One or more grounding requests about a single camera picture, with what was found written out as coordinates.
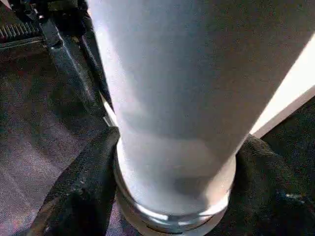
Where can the black mat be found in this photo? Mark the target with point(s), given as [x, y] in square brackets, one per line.
[37, 110]

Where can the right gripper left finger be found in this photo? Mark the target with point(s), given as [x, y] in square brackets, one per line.
[81, 191]

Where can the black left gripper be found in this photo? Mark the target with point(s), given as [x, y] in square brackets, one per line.
[22, 22]

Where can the white plastic table leg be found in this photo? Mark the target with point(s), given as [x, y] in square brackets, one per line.
[184, 86]

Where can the white plastic table top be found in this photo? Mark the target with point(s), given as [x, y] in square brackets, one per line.
[295, 81]

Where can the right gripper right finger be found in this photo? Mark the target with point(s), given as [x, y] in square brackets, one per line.
[268, 201]

